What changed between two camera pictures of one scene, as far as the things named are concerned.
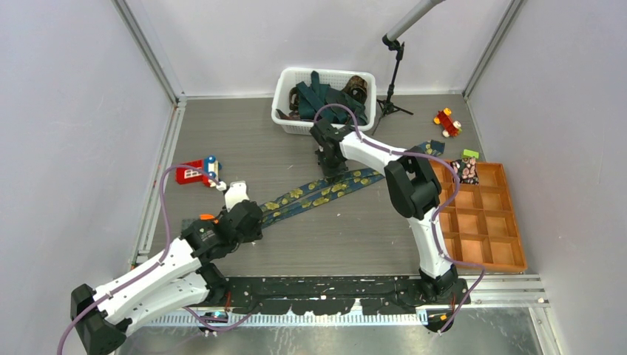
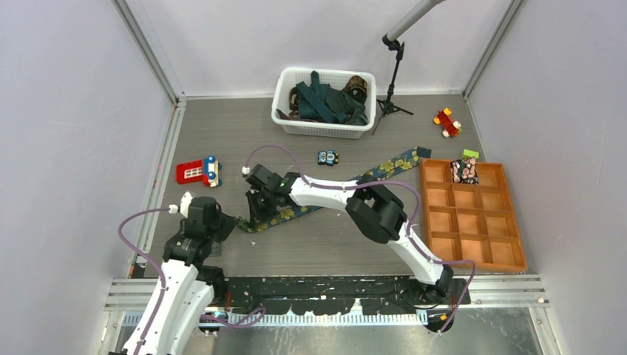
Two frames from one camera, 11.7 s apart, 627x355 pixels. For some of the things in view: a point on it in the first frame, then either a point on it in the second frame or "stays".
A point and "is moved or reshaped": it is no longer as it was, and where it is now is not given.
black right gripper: (331, 174) → (251, 196)
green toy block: (467, 153) stays
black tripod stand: (389, 106) stays
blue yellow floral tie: (277, 206) is moved or reshaped
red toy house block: (191, 175) stays
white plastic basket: (286, 79) stays
